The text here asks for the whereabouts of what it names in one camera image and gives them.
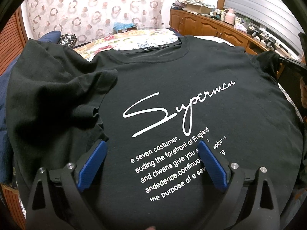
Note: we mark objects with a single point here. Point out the cardboard box with clutter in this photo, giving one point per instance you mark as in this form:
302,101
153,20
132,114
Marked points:
194,6

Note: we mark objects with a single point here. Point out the black white patterned cloth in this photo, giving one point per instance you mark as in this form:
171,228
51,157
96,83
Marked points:
68,40

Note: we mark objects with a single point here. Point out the wooden sideboard cabinet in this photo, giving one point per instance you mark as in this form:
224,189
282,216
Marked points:
187,23

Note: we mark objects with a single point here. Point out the pink thermos bottle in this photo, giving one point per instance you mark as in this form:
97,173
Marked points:
230,17

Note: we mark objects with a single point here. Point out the wooden louvered wardrobe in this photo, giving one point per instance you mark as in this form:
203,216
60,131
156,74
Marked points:
13,40

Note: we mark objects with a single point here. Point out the navy blue folded cloth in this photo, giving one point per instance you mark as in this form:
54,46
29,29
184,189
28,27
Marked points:
33,91

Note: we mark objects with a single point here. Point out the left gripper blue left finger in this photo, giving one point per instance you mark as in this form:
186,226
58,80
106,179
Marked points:
76,177

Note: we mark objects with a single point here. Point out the blue item on box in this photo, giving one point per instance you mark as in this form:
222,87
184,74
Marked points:
123,27

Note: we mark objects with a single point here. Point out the circle patterned curtain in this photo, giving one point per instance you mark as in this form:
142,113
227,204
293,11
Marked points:
88,19

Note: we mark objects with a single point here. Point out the floral pink bed blanket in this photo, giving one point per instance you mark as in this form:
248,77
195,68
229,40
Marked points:
134,39

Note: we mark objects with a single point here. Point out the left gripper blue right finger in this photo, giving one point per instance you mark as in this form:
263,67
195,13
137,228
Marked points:
227,178

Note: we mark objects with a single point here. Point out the black Superman t-shirt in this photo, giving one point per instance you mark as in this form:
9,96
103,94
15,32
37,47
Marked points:
152,106

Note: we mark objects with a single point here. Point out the grey window blind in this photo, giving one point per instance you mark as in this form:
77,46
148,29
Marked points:
274,15

